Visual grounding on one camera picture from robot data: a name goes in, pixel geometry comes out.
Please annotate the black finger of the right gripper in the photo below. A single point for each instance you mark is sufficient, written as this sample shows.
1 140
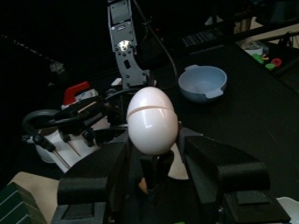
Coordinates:
86 102
80 119

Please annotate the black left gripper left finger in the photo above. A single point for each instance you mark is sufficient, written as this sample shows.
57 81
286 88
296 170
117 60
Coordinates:
92 180

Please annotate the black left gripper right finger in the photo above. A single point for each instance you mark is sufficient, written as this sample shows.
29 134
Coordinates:
226 172

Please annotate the white plastic toy egg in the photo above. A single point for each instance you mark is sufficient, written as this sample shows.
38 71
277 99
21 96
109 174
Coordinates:
152 122

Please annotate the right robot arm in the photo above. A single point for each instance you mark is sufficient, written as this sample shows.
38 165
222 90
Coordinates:
126 46

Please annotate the white toy appliance red lever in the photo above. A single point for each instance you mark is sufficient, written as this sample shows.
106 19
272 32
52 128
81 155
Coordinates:
77 92

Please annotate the light blue toy bowl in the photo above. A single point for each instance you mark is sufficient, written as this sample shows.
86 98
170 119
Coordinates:
202 83

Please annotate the black slotted device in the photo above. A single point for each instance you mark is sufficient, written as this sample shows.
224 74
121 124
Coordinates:
200 38

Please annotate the green toy piece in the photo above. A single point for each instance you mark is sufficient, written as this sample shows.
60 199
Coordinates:
270 66
258 58

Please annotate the white background container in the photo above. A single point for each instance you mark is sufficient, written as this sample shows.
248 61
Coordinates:
254 48

